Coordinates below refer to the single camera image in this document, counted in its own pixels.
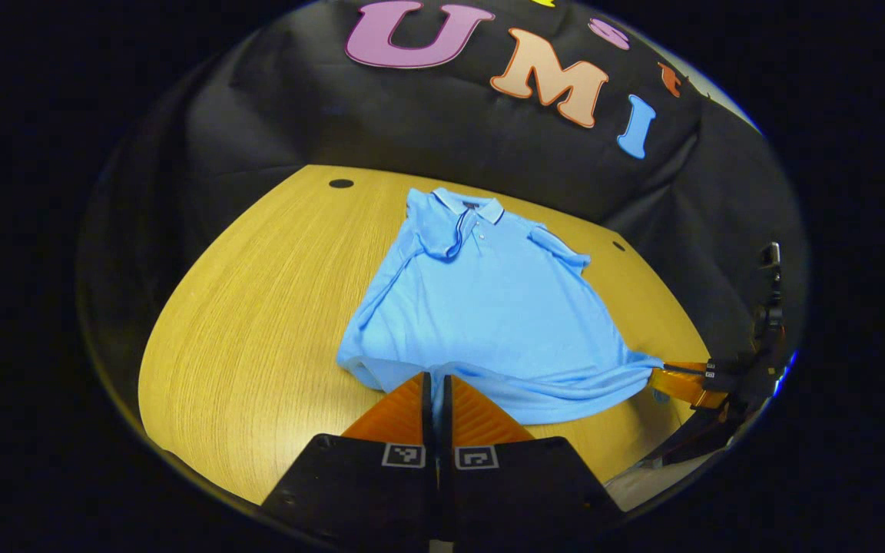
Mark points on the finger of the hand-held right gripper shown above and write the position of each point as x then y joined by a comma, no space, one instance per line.
684,384

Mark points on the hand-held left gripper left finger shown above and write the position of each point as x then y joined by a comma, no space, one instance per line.
381,491

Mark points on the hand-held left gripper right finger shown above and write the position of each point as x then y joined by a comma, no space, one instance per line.
512,491

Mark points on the light blue T-shirt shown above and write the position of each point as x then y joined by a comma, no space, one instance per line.
488,307

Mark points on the black backdrop cloth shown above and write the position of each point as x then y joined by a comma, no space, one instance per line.
412,123

